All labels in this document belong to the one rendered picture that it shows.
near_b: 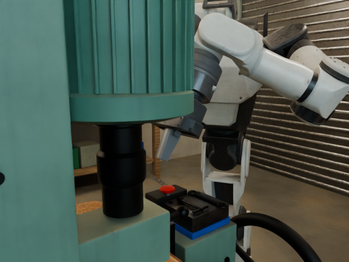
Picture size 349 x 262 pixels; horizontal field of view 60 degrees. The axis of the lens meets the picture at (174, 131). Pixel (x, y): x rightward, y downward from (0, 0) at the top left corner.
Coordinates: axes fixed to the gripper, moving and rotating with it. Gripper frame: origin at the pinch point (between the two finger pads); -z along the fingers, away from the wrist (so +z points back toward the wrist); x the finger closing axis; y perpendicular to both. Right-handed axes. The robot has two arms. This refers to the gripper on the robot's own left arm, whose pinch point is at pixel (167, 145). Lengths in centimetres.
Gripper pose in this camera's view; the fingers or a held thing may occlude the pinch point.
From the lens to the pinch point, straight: 58.3
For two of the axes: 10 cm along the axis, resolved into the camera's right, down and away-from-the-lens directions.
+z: 3.8, -9.1, 1.5
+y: -6.7, -3.9, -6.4
